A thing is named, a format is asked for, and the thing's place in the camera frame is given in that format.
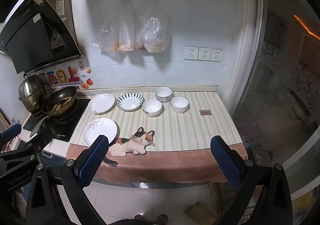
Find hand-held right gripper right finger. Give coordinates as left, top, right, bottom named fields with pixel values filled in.
left=210, top=135, right=293, bottom=225

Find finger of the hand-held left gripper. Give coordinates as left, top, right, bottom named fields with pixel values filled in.
left=0, top=123, right=23, bottom=144
left=23, top=133, right=53, bottom=156

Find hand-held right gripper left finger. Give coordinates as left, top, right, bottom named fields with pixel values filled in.
left=25, top=135, right=110, bottom=225

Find white floral plate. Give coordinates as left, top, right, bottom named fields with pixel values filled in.
left=88, top=93, right=116, bottom=115
left=83, top=117, right=118, bottom=146

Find black striped white plate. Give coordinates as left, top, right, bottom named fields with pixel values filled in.
left=116, top=92, right=145, bottom=112

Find white bowl with dark rim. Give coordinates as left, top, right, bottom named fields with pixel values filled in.
left=170, top=96, right=189, bottom=115

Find white bowl with blue print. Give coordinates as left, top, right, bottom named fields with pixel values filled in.
left=142, top=99, right=163, bottom=117

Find white round plate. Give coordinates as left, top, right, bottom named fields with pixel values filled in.
left=154, top=86, right=173, bottom=103

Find black tray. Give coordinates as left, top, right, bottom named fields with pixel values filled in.
left=23, top=98, right=92, bottom=143

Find steel steamer pot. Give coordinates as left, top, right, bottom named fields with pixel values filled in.
left=18, top=73, right=48, bottom=114

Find black wok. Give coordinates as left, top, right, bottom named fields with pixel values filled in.
left=29, top=85, right=78, bottom=138

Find striped table mat with cat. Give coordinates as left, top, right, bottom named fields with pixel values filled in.
left=65, top=91, right=248, bottom=184

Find cardboard piece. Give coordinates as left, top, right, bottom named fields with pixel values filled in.
left=184, top=201, right=213, bottom=221

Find orange toy items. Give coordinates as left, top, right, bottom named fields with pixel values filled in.
left=32, top=59, right=93, bottom=91

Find glass sliding door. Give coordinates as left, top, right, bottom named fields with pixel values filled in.
left=232, top=0, right=320, bottom=217

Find black range hood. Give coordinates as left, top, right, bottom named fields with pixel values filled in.
left=0, top=0, right=85, bottom=74

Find clear plastic bag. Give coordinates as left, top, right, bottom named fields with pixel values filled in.
left=119, top=0, right=136, bottom=54
left=135, top=0, right=173, bottom=54

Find white wall socket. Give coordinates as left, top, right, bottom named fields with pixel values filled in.
left=184, top=45, right=199, bottom=61
left=198, top=47, right=212, bottom=62
left=210, top=48, right=224, bottom=63

